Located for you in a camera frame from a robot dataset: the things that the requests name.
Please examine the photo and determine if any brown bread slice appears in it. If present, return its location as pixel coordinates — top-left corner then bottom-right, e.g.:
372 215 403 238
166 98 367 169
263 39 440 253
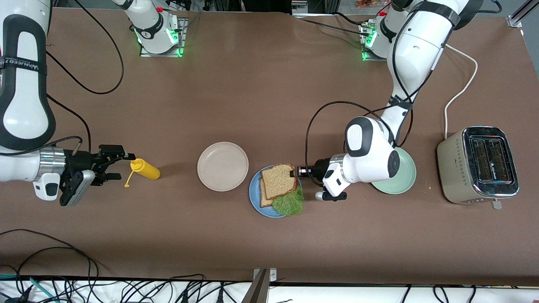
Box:
261 163 300 201
259 177 275 208

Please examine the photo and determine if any beige round plate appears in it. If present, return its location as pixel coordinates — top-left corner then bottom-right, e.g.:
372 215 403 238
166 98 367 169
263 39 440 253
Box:
197 142 249 192

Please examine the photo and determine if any black base cable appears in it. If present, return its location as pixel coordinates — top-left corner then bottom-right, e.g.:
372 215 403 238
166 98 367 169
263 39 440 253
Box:
291 12 372 37

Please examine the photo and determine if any grey metal table bracket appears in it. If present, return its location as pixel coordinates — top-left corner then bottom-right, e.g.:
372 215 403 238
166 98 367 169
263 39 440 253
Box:
242 268 278 303

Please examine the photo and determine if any beige chrome toaster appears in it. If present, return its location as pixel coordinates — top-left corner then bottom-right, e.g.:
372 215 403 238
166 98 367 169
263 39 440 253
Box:
436 126 520 210

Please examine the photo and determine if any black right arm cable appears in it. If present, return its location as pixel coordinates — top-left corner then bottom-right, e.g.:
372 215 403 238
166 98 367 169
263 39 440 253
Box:
0 0 125 157

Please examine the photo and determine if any teal cable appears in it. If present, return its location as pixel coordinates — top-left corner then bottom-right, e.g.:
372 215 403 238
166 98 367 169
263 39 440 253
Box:
0 274 55 302

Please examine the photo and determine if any green round plate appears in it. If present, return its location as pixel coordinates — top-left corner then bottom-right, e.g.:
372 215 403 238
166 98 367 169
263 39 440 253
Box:
370 146 417 195

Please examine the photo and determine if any blue round plate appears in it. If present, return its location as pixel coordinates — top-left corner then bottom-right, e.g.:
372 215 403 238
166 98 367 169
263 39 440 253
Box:
249 165 304 218

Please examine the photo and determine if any yellow squeeze bottle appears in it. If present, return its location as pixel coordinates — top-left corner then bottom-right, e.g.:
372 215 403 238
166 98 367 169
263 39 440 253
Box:
124 158 161 188

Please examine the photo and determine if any black looped cable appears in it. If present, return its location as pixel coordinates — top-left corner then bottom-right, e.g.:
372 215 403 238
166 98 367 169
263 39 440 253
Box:
0 229 101 295

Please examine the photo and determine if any aluminium frame profile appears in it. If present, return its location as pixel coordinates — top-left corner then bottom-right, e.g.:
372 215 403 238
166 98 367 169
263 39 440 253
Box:
507 0 539 29

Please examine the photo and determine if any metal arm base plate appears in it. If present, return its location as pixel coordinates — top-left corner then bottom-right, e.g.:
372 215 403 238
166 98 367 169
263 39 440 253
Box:
139 18 189 58
359 23 390 62

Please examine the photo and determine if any green lettuce leaf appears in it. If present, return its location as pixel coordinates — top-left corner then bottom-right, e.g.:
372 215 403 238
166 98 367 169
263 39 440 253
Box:
272 186 305 216

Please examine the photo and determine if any white toaster power cord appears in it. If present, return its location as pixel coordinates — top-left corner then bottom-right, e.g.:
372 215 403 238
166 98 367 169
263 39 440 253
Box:
444 43 479 140

